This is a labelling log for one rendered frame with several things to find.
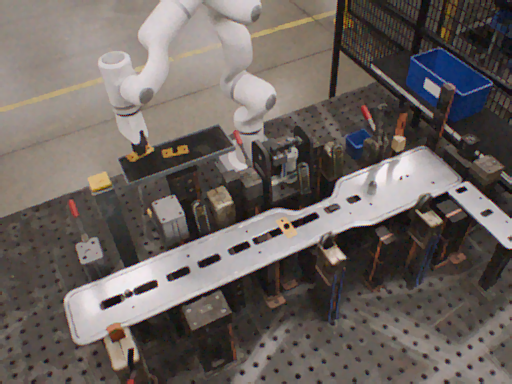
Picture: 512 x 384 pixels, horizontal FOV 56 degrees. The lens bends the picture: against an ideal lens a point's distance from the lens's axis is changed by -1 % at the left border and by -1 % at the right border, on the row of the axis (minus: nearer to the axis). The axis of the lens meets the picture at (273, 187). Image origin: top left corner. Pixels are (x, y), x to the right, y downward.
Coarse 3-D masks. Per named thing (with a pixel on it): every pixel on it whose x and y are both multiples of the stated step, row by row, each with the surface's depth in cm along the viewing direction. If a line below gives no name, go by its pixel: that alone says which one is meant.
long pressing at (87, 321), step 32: (384, 160) 178; (416, 160) 179; (352, 192) 168; (384, 192) 168; (416, 192) 168; (256, 224) 159; (320, 224) 158; (352, 224) 159; (160, 256) 150; (192, 256) 150; (224, 256) 150; (256, 256) 150; (96, 288) 143; (128, 288) 143; (160, 288) 142; (192, 288) 142; (96, 320) 135; (128, 320) 136
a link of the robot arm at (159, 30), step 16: (176, 0) 131; (160, 16) 130; (176, 16) 132; (144, 32) 130; (160, 32) 130; (176, 32) 134; (160, 48) 128; (160, 64) 127; (128, 80) 125; (144, 80) 125; (160, 80) 128; (128, 96) 125; (144, 96) 126
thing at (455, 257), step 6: (462, 210) 168; (468, 216) 166; (468, 222) 171; (462, 228) 172; (468, 228) 174; (462, 234) 175; (456, 240) 178; (462, 240) 179; (456, 246) 180; (450, 252) 185; (456, 252) 185; (450, 258) 184; (456, 258) 184; (462, 258) 184
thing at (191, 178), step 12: (192, 168) 162; (168, 180) 167; (180, 180) 163; (192, 180) 166; (180, 192) 167; (192, 192) 170; (180, 204) 171; (192, 216) 178; (192, 228) 183; (192, 240) 187
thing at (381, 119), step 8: (384, 104) 167; (376, 112) 168; (384, 112) 165; (376, 120) 170; (384, 120) 170; (376, 128) 172; (384, 128) 172; (376, 136) 173; (384, 136) 174; (384, 144) 176
